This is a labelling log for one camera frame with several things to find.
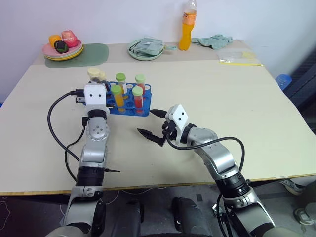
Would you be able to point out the blue water jug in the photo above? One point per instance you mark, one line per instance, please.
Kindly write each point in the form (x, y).
(284, 80)

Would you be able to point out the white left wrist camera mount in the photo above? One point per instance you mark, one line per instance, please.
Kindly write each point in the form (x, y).
(95, 95)

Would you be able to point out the grey sneaker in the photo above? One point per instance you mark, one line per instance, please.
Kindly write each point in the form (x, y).
(303, 216)
(292, 186)

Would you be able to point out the pale green folded pouch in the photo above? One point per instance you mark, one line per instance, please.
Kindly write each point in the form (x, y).
(149, 47)

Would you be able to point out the green-capped red test tube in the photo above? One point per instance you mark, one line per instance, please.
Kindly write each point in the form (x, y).
(138, 97)
(141, 80)

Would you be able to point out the pink plate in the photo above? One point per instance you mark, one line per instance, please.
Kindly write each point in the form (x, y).
(48, 50)

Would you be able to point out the dark rounded robot leg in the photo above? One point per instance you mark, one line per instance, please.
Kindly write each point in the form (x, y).
(192, 217)

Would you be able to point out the black ribbed case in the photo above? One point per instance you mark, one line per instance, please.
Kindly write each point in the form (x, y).
(303, 81)

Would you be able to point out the clear plastic bag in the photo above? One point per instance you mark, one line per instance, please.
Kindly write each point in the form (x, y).
(229, 54)

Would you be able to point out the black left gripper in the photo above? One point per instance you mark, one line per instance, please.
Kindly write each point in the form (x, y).
(110, 100)

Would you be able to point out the orange soda bottle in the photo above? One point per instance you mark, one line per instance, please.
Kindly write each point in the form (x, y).
(186, 37)

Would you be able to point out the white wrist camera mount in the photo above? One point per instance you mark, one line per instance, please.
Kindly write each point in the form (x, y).
(95, 95)
(179, 116)

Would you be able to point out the pink toy apple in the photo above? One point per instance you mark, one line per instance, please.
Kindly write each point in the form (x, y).
(70, 38)

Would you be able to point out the stack of coloured plates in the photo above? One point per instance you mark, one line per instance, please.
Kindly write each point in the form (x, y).
(71, 57)

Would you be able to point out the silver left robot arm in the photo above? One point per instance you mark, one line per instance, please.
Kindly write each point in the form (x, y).
(95, 148)

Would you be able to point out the green table mat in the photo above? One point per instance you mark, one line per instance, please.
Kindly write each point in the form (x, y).
(96, 54)

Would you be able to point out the green-capped yellow test tube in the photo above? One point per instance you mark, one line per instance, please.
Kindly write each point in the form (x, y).
(121, 79)
(117, 95)

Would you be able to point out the green towel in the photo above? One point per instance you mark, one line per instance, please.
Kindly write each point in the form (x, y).
(214, 41)

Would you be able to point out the yellow plastic strip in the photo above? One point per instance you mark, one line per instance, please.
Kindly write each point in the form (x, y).
(242, 64)

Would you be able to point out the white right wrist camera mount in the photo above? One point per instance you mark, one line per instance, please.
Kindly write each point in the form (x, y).
(179, 116)

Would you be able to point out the orange toy pepper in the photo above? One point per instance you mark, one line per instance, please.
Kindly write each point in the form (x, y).
(53, 40)

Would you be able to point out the black and green toy fruit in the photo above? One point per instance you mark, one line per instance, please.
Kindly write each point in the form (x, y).
(61, 47)

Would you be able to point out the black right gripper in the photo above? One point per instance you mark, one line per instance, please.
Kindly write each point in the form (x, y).
(169, 130)

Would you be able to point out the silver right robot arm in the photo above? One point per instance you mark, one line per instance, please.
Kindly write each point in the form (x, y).
(217, 153)

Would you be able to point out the cream-capped test tube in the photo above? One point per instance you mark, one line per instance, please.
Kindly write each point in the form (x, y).
(93, 73)

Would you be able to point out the blue test tube rack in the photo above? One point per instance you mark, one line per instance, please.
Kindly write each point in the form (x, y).
(146, 103)

